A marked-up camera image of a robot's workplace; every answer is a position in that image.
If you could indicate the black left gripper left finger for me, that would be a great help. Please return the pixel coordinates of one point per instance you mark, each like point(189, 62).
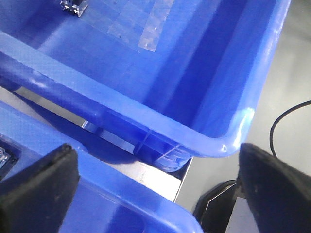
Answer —
point(36, 199)

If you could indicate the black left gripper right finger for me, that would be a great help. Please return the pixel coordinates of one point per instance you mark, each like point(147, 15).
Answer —
point(278, 195)

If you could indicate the clear contact block lower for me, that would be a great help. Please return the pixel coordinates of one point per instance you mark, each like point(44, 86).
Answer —
point(8, 159)

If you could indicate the black base foot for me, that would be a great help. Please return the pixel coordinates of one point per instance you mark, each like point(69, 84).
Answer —
point(213, 209)

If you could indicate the blue plastic crate left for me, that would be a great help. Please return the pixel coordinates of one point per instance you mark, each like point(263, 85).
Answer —
point(105, 201)

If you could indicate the blue plastic crate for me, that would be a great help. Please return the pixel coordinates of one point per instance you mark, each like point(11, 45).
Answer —
point(195, 96)
point(105, 201)

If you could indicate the steel centre divider bar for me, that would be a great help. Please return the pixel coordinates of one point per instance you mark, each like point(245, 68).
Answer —
point(103, 145)

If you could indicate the blue plastic crate right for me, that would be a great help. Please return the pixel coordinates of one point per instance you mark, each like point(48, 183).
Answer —
point(195, 96)

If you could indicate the clear tape patch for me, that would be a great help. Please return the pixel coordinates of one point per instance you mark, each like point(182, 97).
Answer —
point(134, 23)

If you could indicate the clear contact block switch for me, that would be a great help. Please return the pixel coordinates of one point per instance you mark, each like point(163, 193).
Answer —
point(77, 7)

